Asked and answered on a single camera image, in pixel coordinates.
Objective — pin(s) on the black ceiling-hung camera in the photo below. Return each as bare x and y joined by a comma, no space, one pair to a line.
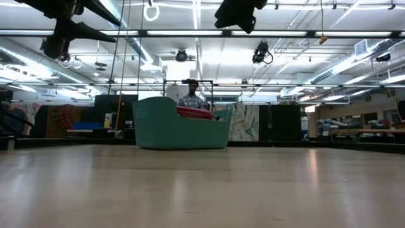
260,52

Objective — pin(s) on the large black box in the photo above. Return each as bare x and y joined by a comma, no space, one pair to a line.
107,107

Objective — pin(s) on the patterned orange fabric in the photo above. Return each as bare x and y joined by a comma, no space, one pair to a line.
63,120

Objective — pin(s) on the teal plastic basket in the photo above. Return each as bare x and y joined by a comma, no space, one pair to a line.
158,133

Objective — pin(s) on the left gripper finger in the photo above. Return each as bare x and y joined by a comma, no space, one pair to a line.
82,33
98,9

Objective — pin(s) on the black aluminium table frame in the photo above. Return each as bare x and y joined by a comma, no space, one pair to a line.
226,33

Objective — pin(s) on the person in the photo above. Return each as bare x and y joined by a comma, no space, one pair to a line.
191,101

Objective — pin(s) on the marbled painted panel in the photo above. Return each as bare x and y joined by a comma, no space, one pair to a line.
243,123

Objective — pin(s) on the round black ceiling fixture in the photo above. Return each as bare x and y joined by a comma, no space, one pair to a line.
181,55

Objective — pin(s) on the wooden workbench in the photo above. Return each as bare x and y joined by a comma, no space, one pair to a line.
379,131

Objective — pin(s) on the black cabinet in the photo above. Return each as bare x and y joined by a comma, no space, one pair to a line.
280,123

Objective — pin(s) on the red popcorn bag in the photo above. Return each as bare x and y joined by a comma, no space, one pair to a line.
199,116
193,110

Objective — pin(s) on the blue board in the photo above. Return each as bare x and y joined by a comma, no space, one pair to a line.
87,125

